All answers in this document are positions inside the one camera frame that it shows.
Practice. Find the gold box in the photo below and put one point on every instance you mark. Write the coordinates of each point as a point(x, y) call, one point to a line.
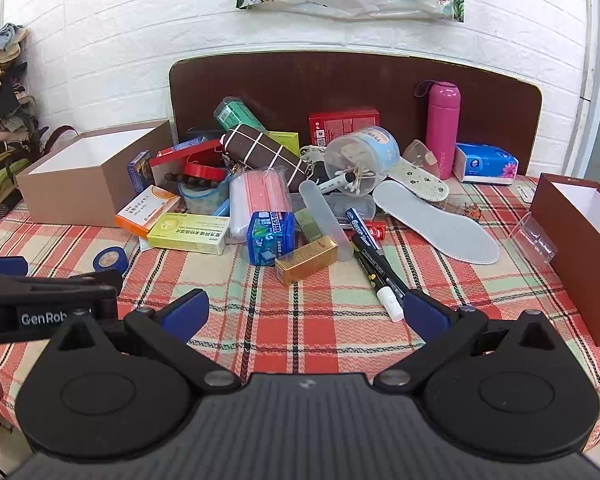
point(307, 260)

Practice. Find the red tray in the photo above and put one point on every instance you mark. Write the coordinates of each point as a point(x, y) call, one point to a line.
point(167, 165)

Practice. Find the blue tissue pack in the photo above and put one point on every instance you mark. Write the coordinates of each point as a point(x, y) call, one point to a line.
point(485, 162)

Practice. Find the blue gum bottle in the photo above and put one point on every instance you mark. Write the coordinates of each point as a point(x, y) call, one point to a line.
point(270, 237)

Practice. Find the orange white medicine box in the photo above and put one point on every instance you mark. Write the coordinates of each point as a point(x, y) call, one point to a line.
point(147, 210)

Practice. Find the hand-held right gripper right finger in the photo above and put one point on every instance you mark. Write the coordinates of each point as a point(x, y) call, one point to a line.
point(425, 312)

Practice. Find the blue marker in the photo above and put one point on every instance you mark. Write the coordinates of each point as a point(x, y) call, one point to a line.
point(360, 225)

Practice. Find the small clear plastic cup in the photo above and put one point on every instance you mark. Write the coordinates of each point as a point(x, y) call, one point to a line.
point(532, 240)

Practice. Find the clear plastic case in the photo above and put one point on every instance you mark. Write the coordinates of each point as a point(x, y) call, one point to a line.
point(355, 205)

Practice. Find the pile of clothes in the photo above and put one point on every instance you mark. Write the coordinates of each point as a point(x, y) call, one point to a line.
point(0, 110)

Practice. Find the tan cardboard box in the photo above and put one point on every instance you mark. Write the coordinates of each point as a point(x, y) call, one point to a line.
point(80, 195)

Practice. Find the blue tape roll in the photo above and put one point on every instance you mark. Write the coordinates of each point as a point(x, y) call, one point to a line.
point(111, 259)

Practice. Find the clear cotton swab jar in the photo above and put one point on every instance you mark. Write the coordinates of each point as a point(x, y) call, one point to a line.
point(365, 155)

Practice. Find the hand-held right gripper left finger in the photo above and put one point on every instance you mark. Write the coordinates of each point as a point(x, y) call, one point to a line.
point(190, 306)

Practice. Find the red marker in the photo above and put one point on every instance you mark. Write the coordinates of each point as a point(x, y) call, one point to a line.
point(375, 232)

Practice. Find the black marker white tip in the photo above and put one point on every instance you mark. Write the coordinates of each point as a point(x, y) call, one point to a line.
point(375, 272)

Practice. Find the small white packet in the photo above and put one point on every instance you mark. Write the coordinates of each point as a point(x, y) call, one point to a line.
point(525, 192)

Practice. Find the plain white insole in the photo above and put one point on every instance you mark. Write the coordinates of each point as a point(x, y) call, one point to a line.
point(440, 225)

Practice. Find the small olive green box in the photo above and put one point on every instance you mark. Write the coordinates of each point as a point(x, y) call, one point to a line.
point(307, 225)

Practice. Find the red and blue box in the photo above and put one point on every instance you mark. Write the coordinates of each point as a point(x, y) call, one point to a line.
point(195, 145)

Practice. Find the yellow-green box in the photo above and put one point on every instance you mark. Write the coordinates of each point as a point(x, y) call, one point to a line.
point(285, 141)

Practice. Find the blue card box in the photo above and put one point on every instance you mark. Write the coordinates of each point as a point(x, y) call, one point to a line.
point(139, 172)

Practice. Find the translucent toothbrush case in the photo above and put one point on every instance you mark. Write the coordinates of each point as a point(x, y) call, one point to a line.
point(325, 215)

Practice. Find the brown checked pouch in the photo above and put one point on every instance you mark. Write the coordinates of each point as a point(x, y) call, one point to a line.
point(265, 152)

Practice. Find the bunch of keys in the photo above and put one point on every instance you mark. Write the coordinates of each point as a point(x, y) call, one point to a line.
point(312, 160)

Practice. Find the green can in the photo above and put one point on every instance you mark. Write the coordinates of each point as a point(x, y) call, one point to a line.
point(235, 115)

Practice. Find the dark brown gift box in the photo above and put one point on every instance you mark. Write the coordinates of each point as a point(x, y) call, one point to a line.
point(580, 260)

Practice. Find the dark brown wooden board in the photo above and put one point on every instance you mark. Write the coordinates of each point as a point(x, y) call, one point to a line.
point(330, 85)

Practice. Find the black chalk marker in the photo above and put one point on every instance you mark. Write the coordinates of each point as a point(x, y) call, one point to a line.
point(392, 272)

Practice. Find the yellow medicine box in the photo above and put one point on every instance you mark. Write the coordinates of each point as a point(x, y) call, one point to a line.
point(190, 232)

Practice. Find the pink thermos bottle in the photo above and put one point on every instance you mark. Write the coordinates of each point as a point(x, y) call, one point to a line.
point(442, 125)

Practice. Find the plaid tablecloth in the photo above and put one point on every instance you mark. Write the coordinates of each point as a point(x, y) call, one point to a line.
point(290, 320)

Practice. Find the small orange brown trinket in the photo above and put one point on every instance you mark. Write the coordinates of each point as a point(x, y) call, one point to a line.
point(465, 210)

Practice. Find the red tape roll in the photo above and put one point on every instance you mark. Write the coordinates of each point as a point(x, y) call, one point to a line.
point(205, 170)

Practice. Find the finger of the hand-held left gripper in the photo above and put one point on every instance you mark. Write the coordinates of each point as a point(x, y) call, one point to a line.
point(2, 265)
point(10, 317)

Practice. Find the clear measuring cup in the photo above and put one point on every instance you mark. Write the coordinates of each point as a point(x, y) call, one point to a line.
point(420, 152)

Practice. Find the pack of zip bags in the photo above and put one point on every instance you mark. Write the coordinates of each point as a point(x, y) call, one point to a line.
point(260, 195)

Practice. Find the silver blister pack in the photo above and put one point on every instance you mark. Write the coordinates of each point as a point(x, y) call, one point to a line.
point(144, 244)

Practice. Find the white marker black cap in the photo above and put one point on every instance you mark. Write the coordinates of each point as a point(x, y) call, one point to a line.
point(337, 182)

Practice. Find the dotted white insole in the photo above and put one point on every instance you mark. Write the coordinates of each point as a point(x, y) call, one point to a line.
point(422, 180)

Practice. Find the red cardboard box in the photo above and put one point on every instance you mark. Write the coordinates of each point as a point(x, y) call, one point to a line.
point(342, 122)

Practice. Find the patterned clear tape roll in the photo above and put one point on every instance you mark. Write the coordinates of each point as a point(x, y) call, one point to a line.
point(202, 200)

